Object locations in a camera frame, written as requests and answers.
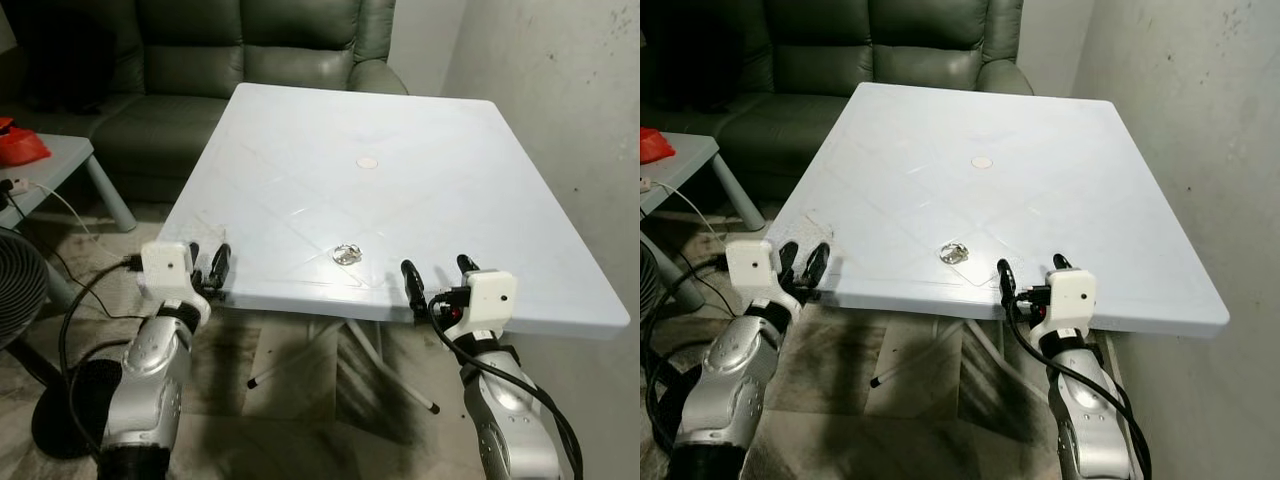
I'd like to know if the black standing fan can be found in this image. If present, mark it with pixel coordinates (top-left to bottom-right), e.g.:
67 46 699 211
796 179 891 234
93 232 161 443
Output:
0 227 123 461
640 235 691 346

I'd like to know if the small grey side table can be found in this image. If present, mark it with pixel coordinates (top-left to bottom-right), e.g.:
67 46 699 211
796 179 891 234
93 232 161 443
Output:
640 132 767 234
0 134 139 234

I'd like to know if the dark green leather sofa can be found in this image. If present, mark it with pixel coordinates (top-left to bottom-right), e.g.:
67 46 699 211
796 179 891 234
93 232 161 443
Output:
640 0 1037 204
0 0 411 204

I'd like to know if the red plastic bag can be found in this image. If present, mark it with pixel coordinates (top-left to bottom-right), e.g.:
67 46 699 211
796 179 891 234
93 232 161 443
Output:
0 116 52 168
640 126 678 165

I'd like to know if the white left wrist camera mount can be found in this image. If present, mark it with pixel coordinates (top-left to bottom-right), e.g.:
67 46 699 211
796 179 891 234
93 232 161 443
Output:
139 241 212 327
725 238 803 323

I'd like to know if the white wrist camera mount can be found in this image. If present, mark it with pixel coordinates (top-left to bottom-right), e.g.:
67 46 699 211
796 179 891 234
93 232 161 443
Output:
452 268 519 338
1030 268 1099 338
725 238 803 323
139 241 212 327

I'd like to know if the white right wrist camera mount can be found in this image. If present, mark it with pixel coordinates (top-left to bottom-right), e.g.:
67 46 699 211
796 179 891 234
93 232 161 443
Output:
452 268 519 338
1030 268 1099 338

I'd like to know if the white metal table leg frame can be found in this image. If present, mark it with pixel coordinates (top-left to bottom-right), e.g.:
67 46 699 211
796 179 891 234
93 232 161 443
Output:
870 316 1036 389
247 316 442 417

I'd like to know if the thin white cable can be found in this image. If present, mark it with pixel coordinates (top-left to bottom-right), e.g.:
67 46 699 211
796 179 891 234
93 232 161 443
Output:
18 180 123 263
648 180 747 263

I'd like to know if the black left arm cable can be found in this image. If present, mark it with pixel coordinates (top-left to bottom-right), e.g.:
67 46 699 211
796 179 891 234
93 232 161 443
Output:
57 255 147 463
643 255 736 451

